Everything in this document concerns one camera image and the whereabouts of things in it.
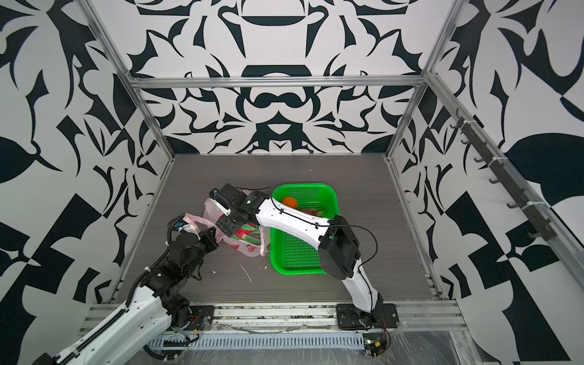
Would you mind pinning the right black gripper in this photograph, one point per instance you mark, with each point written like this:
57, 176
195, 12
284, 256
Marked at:
226, 224

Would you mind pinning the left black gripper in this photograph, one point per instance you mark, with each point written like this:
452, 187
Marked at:
209, 238

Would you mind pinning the pink plastic bag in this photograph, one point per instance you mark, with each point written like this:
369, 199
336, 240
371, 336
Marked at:
211, 215

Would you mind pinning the orange fruit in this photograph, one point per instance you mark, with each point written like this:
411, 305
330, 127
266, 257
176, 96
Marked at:
290, 202

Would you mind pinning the green plastic basket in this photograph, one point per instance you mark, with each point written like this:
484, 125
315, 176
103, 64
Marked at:
289, 255

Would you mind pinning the pink dragon fruit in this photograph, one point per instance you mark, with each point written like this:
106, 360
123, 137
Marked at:
315, 212
250, 234

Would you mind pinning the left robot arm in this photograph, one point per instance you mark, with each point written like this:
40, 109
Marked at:
153, 306

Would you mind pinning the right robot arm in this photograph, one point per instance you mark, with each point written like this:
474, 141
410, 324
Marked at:
333, 239

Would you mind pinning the small circuit board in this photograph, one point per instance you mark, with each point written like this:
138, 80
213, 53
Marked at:
374, 345

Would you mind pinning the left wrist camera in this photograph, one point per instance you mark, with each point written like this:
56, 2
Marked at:
185, 226

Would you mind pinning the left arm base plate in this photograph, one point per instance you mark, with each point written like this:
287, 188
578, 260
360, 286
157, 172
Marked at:
199, 317

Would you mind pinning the white slotted cable duct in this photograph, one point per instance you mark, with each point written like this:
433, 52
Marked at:
270, 341

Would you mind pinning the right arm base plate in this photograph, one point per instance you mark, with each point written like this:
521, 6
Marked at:
349, 318

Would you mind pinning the black wall hook rail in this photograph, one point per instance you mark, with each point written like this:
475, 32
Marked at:
508, 176

